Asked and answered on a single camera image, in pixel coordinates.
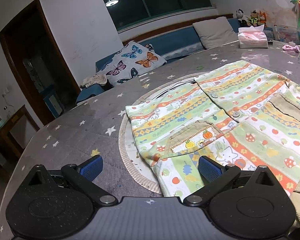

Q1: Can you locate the colourful patterned children's shirt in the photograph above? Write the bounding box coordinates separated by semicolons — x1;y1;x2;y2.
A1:
124;60;300;235

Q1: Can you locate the dark wooden side table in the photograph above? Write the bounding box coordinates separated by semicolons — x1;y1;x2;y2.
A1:
0;105;40;163

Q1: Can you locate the crumpled beige cloth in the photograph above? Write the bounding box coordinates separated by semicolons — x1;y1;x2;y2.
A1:
80;74;107;88

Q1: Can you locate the butterfly print pillow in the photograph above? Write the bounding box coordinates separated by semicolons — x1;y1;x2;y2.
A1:
98;41;167;87

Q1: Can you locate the blue corner sofa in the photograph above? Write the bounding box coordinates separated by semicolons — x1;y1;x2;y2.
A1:
75;17;276;106

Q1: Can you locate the grey sofa cushion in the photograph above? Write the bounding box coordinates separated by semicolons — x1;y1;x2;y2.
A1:
192;17;238;49

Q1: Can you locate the pink tissue box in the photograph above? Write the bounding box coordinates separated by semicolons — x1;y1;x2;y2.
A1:
238;25;268;48

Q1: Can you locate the pink hair scrunchie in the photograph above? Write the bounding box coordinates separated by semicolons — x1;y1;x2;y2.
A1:
282;44;300;53

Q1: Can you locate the panda plush toy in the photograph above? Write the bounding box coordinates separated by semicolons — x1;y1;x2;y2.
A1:
236;9;249;27

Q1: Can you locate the orange fox plush toy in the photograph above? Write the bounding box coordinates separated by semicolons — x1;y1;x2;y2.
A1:
248;10;267;27

